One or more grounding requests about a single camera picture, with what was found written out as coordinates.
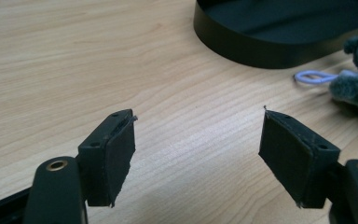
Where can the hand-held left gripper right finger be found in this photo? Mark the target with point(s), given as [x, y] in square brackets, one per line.
[292, 155]

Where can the black oval tray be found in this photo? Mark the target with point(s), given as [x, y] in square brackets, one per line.
[279, 34]

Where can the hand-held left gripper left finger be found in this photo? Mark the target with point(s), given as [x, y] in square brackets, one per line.
[107, 161]

